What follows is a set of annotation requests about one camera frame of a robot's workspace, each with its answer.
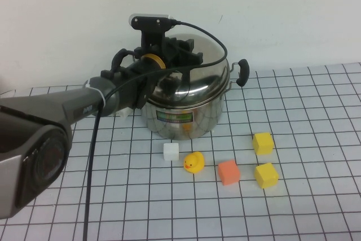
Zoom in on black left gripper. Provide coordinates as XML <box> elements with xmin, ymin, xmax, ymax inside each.
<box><xmin>134</xmin><ymin>38</ymin><xmax>205</xmax><ymax>70</ymax></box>

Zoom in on stainless steel lid black knob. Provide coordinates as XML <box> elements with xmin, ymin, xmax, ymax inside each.
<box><xmin>146</xmin><ymin>33</ymin><xmax>230</xmax><ymax>109</ymax></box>

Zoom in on white power adapter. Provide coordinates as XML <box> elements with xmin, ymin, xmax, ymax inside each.
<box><xmin>114</xmin><ymin>107</ymin><xmax>131</xmax><ymax>119</ymax></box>

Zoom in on white foam cube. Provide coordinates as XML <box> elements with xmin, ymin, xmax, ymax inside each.
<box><xmin>163</xmin><ymin>142</ymin><xmax>181</xmax><ymax>162</ymax></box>

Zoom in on yellow rubber duck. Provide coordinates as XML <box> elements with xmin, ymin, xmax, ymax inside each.
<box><xmin>183</xmin><ymin>151</ymin><xmax>205</xmax><ymax>174</ymax></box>

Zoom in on yellow foam cube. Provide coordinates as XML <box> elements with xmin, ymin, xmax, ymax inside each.
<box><xmin>254</xmin><ymin>163</ymin><xmax>280</xmax><ymax>190</ymax></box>
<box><xmin>252</xmin><ymin>132</ymin><xmax>275</xmax><ymax>156</ymax></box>

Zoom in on orange foam cube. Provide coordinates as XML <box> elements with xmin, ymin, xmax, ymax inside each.
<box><xmin>217</xmin><ymin>159</ymin><xmax>241</xmax><ymax>187</ymax></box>

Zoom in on white black-grid tablecloth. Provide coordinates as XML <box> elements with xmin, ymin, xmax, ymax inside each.
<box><xmin>0</xmin><ymin>62</ymin><xmax>361</xmax><ymax>241</ymax></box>

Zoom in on black camera cable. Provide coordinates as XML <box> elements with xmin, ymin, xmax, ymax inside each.
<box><xmin>82</xmin><ymin>19</ymin><xmax>228</xmax><ymax>241</ymax></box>

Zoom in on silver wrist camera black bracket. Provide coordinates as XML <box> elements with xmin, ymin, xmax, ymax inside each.
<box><xmin>128</xmin><ymin>12</ymin><xmax>175</xmax><ymax>53</ymax></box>

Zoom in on stainless steel pot black handles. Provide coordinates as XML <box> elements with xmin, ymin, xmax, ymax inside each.
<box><xmin>111</xmin><ymin>49</ymin><xmax>250</xmax><ymax>142</ymax></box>

